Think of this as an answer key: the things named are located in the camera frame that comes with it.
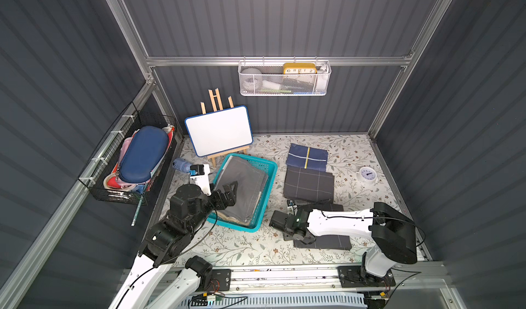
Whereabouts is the blue toy with cord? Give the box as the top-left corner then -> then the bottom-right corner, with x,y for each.
172,158 -> 193,173

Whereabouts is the teal plastic basket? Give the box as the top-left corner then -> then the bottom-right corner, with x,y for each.
207,154 -> 278,233

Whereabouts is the beige and grey pillowcase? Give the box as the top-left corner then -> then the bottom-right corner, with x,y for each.
217,211 -> 256,228

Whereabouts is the white wire wall basket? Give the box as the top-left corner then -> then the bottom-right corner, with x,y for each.
238,60 -> 332,97

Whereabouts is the metal base rail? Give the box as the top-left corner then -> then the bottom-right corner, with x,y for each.
228,261 -> 454,294

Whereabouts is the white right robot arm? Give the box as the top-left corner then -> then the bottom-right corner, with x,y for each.
269,202 -> 417,284

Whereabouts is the dark grid pillowcase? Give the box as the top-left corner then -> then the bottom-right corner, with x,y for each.
293,203 -> 352,251
283,167 -> 335,204

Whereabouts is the navy folded pillowcase yellow stripe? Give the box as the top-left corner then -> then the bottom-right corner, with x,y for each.
286,143 -> 328,172

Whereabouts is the navy blue oval cushion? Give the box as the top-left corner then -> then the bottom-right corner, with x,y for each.
118,125 -> 169,184

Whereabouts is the yellow clock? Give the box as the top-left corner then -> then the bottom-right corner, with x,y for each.
283,62 -> 318,75

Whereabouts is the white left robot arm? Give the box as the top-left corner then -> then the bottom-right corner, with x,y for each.
110,182 -> 238,308

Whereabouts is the small white round clock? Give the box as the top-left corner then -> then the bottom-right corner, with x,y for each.
357,166 -> 378,184

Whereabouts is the blue framed whiteboard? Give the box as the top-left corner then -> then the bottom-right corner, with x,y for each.
184,106 -> 253,157

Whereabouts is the black wire side basket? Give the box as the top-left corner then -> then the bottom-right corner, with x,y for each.
79,105 -> 178,206

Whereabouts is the tape roll in wall basket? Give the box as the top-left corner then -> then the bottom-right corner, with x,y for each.
240,68 -> 263,93

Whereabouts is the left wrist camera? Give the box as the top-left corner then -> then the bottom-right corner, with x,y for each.
190,164 -> 212,195

